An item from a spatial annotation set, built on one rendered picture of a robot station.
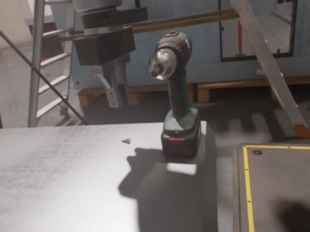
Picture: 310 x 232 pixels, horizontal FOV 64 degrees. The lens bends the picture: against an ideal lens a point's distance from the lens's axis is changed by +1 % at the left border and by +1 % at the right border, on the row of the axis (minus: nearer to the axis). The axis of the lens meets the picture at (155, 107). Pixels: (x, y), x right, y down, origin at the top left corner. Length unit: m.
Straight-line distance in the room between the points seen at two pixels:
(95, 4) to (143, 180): 0.32
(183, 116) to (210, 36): 1.86
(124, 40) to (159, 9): 1.86
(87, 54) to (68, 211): 0.27
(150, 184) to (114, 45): 0.27
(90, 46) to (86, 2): 0.07
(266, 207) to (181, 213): 0.51
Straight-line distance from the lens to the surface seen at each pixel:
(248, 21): 1.63
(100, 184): 0.49
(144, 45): 2.46
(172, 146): 0.50
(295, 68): 2.47
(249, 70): 2.41
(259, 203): 0.90
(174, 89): 0.47
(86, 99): 2.81
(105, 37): 0.48
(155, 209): 0.42
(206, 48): 2.36
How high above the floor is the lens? 0.94
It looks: 23 degrees down
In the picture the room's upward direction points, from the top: 9 degrees counter-clockwise
